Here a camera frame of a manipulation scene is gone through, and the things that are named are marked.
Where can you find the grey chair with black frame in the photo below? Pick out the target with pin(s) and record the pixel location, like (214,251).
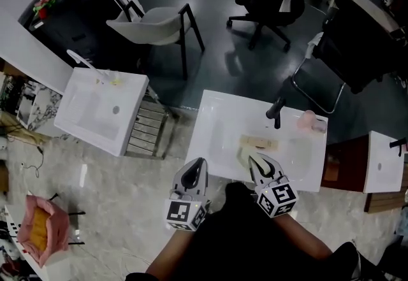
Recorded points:
(153,26)

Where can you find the pale green block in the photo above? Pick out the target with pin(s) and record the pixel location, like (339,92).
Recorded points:
(243,157)

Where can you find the person's left forearm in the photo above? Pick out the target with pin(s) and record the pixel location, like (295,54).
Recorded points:
(169,254)

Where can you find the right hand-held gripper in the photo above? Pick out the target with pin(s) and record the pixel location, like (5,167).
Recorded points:
(277,198)

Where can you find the pink bag with yellow contents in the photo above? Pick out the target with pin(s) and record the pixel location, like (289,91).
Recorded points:
(41,230)

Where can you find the pink flower bouquet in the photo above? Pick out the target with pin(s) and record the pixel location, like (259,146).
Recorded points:
(44,4)

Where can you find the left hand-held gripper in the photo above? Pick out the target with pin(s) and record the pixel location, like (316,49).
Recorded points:
(181,213)

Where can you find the brown wooden cabinet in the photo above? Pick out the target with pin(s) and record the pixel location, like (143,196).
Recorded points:
(345,162)

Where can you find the small black faucet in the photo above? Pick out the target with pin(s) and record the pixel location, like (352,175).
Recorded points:
(398,144)

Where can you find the pink cup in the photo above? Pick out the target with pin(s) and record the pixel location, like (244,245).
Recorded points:
(310,120)

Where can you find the metal rack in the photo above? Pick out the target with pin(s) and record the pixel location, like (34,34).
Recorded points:
(146,126)

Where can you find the person's right forearm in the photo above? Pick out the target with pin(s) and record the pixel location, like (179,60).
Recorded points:
(303,236)

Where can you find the person's black clothing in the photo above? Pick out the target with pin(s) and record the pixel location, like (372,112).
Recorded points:
(239,241)

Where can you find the white sink with black faucet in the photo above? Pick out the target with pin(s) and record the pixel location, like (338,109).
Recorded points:
(220,133)

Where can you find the marble pattern board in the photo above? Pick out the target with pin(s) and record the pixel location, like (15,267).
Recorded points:
(39,107)

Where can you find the chrome frame black chair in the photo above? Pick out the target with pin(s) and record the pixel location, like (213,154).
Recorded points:
(318,85)

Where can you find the small white sink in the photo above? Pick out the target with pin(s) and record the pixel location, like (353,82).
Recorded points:
(382,162)

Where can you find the white faucet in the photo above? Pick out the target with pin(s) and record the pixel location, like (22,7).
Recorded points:
(84,63)

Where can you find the black cabinet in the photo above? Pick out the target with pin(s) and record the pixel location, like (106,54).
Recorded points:
(73,9)

